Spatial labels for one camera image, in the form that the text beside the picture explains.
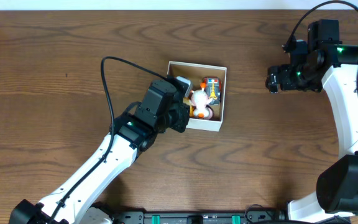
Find orange plastic duck toy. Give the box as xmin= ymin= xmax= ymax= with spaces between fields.
xmin=183 ymin=97 xmax=194 ymax=118

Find pink and white duck toy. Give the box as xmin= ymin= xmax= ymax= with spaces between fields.
xmin=189 ymin=83 xmax=213 ymax=120

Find red toy fire truck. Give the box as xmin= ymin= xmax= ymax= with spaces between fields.
xmin=203 ymin=77 xmax=221 ymax=105

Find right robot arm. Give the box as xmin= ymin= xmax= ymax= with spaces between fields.
xmin=266 ymin=38 xmax=358 ymax=223

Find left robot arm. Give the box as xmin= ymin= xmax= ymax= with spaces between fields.
xmin=9 ymin=77 xmax=193 ymax=224

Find white cardboard box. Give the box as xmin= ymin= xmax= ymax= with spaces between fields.
xmin=167 ymin=61 xmax=227 ymax=132

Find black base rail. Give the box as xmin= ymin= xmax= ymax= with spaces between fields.
xmin=112 ymin=205 xmax=290 ymax=224

